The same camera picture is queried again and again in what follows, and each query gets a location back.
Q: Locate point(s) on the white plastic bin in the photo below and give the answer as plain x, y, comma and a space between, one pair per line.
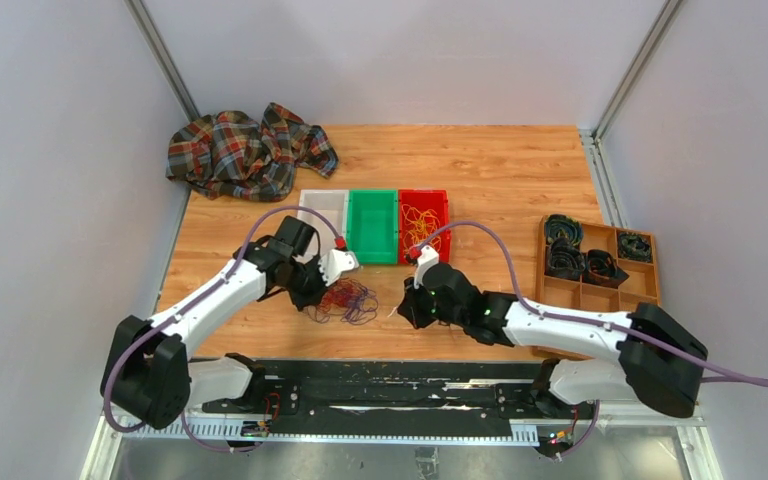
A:
331, 204

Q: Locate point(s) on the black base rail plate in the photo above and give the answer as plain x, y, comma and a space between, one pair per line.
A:
406, 402

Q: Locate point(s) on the plaid cloth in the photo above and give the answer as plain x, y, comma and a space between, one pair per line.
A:
231, 154

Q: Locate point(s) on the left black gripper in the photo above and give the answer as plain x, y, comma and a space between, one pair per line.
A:
314, 298

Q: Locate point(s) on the black coiled item centre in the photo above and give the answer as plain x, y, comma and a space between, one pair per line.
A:
602, 270

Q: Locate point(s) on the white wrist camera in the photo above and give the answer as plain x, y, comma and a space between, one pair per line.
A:
428, 258
335, 263

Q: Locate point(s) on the wooden compartment tray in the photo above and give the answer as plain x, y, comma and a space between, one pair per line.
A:
641, 287

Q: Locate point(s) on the green plastic bin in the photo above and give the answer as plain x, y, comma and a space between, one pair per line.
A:
372, 226

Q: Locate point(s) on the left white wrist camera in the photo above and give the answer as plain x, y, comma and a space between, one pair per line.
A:
335, 263

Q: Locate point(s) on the black coiled item upper left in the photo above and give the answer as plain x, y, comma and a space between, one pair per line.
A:
560, 226

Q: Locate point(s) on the black coiled item far right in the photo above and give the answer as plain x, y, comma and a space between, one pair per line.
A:
634, 246

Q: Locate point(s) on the black coiled item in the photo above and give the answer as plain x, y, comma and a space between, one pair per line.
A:
564, 260
634, 246
602, 270
560, 226

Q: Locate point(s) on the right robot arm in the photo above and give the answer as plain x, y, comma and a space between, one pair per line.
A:
643, 355

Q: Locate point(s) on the black coiled item lower left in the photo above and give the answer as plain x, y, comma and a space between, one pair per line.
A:
564, 260

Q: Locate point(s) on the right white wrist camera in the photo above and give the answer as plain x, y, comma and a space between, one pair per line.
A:
428, 258

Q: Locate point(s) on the red plastic bin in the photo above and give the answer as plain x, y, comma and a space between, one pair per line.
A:
421, 212

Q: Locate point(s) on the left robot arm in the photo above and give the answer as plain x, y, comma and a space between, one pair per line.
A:
150, 371

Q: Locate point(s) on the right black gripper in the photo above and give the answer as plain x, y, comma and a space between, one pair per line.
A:
410, 305

